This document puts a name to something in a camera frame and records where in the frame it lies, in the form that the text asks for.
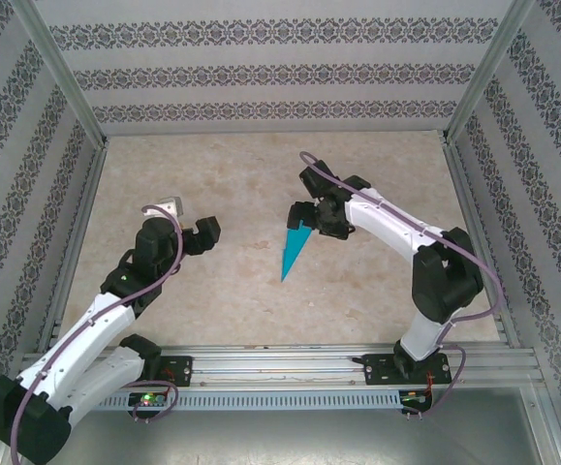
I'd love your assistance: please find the blue paper sheet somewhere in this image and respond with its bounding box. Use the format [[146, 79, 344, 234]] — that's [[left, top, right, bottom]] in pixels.
[[279, 221, 318, 283]]

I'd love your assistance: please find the grey metal sheet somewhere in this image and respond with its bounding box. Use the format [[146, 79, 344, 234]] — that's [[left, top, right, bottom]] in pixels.
[[66, 409, 543, 465]]

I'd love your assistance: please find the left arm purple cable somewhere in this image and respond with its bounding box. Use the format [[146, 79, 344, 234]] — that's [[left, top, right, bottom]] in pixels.
[[8, 202, 187, 464]]

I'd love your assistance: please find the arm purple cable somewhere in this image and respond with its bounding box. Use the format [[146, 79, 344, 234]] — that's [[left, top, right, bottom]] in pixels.
[[8, 202, 187, 464], [298, 150, 504, 418]]

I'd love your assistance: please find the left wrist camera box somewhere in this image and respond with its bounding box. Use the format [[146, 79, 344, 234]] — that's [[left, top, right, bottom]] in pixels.
[[158, 195, 185, 219]]

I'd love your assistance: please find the aluminium side rail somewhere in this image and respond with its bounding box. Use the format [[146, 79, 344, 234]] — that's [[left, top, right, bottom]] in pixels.
[[442, 138, 521, 348], [37, 138, 109, 353]]

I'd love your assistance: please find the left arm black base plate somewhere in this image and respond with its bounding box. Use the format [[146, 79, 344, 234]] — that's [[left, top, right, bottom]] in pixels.
[[156, 356, 195, 388]]

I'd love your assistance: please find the aluminium mounting rail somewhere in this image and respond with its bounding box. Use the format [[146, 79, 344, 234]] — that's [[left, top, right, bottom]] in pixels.
[[17, 344, 541, 388]]

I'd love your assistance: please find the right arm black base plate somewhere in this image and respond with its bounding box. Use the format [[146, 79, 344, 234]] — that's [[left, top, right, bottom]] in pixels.
[[364, 353, 451, 387]]

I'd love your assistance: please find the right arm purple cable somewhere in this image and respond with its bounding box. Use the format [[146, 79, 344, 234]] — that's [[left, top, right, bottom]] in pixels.
[[298, 150, 504, 418]]

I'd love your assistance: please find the slotted grey cable duct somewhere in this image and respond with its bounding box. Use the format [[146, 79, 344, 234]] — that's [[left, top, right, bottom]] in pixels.
[[98, 390, 402, 412]]

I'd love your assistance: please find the aluminium frame post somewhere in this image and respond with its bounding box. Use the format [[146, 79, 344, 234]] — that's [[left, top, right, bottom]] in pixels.
[[11, 0, 109, 146], [521, 387, 561, 465], [442, 0, 538, 144]]

